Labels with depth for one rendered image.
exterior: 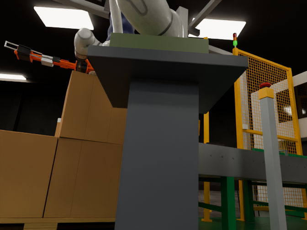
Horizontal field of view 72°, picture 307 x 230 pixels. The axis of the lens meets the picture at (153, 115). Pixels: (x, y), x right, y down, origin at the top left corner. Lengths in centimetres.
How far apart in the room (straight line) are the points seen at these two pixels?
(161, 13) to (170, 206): 67
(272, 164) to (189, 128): 86
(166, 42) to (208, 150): 82
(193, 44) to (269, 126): 92
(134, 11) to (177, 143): 48
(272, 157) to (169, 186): 92
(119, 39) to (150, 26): 15
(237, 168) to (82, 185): 97
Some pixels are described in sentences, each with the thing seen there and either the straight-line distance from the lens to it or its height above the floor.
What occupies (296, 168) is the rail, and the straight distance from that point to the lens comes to 199.
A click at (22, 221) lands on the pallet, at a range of 127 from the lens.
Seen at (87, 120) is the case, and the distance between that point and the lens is 127.
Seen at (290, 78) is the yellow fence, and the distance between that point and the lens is 377.
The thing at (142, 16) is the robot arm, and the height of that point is 91.
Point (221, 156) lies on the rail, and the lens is 145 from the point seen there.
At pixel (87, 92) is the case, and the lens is 132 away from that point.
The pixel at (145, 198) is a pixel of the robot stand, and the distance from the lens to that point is 70.
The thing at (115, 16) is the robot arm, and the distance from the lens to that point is 134.
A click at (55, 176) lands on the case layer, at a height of 34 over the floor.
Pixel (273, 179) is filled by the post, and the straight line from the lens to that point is 149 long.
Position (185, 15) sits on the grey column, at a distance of 373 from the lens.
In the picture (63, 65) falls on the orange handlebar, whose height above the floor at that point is 106.
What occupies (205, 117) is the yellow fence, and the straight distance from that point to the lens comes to 241.
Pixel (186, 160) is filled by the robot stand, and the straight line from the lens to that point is 71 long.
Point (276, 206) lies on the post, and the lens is 149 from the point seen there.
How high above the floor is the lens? 36
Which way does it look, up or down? 17 degrees up
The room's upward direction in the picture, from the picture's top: 4 degrees clockwise
